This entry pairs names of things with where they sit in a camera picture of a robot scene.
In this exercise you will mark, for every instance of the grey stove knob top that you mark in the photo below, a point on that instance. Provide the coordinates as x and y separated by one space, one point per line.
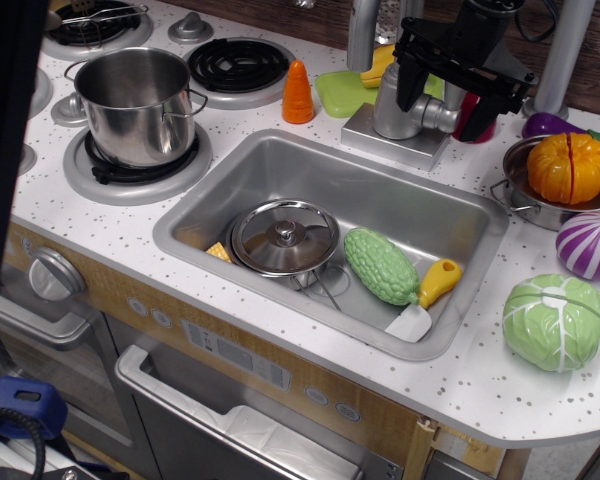
191 29

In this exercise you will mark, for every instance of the grey control panel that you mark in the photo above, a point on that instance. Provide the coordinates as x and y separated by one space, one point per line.
240 357

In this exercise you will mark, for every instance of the silver faucet lever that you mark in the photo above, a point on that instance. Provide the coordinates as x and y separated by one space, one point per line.
453 99

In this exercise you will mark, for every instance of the silver toy faucet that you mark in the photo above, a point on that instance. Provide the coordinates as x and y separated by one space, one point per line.
414 136

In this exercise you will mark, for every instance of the steel pan right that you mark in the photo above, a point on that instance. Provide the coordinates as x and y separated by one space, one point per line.
515 194

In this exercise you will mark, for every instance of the orange toy pumpkin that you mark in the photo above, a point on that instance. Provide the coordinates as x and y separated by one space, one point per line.
565 168

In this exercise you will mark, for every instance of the yellow handled white spatula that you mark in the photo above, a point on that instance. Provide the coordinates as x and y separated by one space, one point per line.
413 323

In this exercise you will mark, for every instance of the green toy bitter melon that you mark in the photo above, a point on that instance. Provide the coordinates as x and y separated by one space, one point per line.
382 267

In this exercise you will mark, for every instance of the silver dishwasher door handle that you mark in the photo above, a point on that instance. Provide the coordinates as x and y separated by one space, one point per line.
202 424

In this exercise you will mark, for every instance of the silver oven dial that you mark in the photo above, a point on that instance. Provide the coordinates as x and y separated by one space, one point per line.
54 278

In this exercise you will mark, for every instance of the small steel pot in sink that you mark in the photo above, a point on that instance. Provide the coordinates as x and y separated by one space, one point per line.
304 282

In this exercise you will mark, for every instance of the dark foreground post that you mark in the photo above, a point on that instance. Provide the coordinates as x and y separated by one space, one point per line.
21 31

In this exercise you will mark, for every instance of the front left stove burner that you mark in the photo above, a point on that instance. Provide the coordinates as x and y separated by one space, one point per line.
95 180

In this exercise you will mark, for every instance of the silver sink basin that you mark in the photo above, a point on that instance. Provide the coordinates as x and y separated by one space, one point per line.
427 221

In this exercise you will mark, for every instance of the purple toy eggplant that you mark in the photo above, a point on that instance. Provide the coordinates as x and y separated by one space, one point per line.
549 124

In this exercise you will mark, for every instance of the steel pot lid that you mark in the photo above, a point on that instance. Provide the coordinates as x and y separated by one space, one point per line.
285 236

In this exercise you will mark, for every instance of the back left stove burner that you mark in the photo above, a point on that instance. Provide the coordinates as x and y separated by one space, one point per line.
89 28

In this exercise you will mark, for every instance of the yellow toy banana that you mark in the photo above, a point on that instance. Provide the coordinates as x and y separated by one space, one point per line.
383 57

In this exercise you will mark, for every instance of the tall steel pot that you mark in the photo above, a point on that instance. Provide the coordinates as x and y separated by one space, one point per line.
139 106

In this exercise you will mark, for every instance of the purple striped toy onion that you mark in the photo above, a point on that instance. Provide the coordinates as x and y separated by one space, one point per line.
578 245

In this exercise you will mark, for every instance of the metal grater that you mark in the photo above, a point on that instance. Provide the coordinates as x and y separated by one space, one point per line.
387 22

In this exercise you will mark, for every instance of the yellow toy corn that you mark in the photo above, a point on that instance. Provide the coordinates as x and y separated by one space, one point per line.
218 251

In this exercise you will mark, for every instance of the grey metal post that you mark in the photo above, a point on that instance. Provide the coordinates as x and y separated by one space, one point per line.
561 61

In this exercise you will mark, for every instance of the orange toy carrot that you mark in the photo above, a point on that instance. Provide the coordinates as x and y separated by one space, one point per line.
297 101

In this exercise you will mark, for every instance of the green toy cabbage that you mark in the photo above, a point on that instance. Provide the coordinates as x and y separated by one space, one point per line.
553 322

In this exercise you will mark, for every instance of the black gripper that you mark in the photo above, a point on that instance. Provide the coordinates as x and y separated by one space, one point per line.
470 53

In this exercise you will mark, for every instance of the red toy pepper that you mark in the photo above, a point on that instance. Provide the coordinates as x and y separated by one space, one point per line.
470 102

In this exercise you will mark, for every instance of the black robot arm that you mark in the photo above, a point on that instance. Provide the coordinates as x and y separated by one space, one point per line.
469 53

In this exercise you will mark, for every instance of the grey stove knob left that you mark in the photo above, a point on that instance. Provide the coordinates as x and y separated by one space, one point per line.
69 112

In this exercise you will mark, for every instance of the silver oven door handle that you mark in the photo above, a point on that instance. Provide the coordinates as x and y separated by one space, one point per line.
68 333

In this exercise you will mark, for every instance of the green toy cutting board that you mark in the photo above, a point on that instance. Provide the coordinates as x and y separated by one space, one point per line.
342 93

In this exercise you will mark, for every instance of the stove burner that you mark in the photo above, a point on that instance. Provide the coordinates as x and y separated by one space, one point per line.
89 28
95 180
239 73

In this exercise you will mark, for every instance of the grey stove knob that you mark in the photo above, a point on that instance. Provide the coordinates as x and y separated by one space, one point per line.
191 29
69 112

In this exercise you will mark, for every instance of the back right stove burner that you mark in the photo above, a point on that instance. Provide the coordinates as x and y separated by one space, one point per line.
239 73

